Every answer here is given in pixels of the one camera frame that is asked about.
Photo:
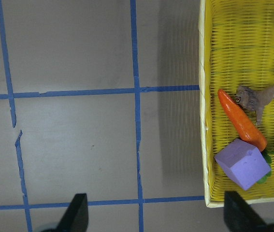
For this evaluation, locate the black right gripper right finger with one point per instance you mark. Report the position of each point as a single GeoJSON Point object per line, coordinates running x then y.
{"type": "Point", "coordinates": [240, 217]}

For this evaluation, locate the brown toy animal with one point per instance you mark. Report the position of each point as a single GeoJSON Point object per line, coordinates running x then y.
{"type": "Point", "coordinates": [254, 100]}

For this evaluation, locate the orange toy carrot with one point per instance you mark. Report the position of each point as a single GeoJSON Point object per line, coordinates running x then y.
{"type": "Point", "coordinates": [247, 131]}

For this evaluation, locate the purple foam cube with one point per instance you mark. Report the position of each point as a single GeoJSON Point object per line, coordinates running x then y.
{"type": "Point", "coordinates": [243, 163]}

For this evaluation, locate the yellow plastic tray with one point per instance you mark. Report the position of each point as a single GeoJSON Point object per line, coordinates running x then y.
{"type": "Point", "coordinates": [236, 47]}

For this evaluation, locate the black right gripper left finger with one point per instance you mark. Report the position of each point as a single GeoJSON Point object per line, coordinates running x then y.
{"type": "Point", "coordinates": [75, 218]}

